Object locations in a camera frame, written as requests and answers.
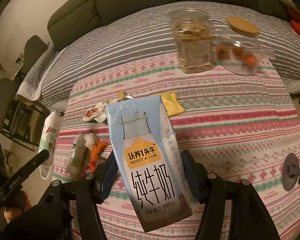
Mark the orange peel with stem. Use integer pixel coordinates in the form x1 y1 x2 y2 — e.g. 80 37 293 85
89 141 109 173

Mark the white AD drink bottle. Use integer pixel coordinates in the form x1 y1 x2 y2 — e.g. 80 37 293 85
38 110 64 180

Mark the light blue milk carton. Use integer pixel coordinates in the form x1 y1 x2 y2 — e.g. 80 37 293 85
106 95 193 232

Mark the red white snack wrapper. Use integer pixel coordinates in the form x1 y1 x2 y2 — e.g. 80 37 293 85
82 99 119 123

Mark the yellow wrapper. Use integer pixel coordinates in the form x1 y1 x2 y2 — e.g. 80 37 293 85
154 92 185 117

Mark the white tissue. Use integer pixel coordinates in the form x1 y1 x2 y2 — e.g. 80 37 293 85
75 133 97 150

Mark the left hand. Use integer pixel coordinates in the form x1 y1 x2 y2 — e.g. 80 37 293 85
4 191 32 223

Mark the dark dining chair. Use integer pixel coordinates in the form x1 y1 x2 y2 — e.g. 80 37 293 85
0 77 49 151
11 35 48 80

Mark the patterned pink green tablecloth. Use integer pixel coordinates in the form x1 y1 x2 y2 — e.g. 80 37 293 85
53 53 300 239

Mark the grey striped quilt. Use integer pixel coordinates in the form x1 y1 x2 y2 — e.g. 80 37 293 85
17 2 300 107

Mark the glass jar with wooden lid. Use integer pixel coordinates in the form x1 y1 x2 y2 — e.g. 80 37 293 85
212 16 261 76

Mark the jar of seeds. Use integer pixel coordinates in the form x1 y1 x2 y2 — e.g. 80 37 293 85
170 9 213 74

